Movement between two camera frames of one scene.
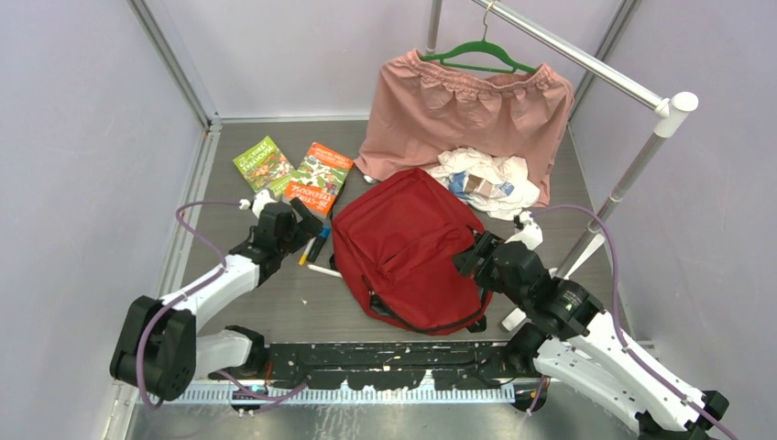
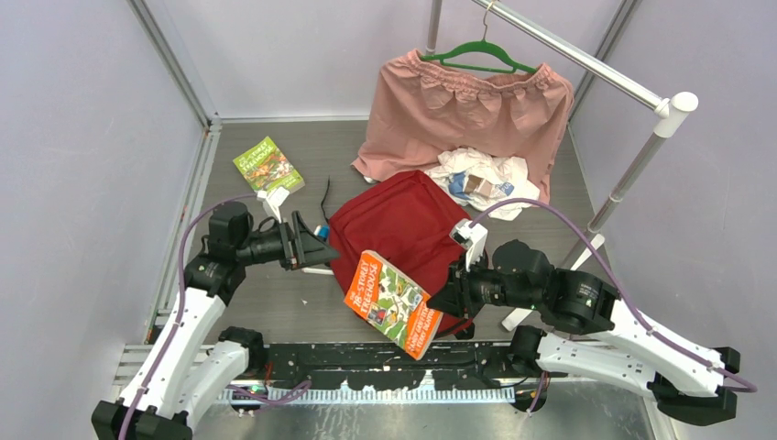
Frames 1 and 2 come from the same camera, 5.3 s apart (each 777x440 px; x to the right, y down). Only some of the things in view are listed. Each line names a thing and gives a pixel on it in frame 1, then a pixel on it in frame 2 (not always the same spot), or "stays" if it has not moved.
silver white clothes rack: x=670 y=108 stays
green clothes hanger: x=481 y=46 stays
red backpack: x=397 y=244 stays
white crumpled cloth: x=502 y=187 stays
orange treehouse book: x=319 y=180 to x=391 y=301
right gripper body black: x=489 y=278 to x=486 y=286
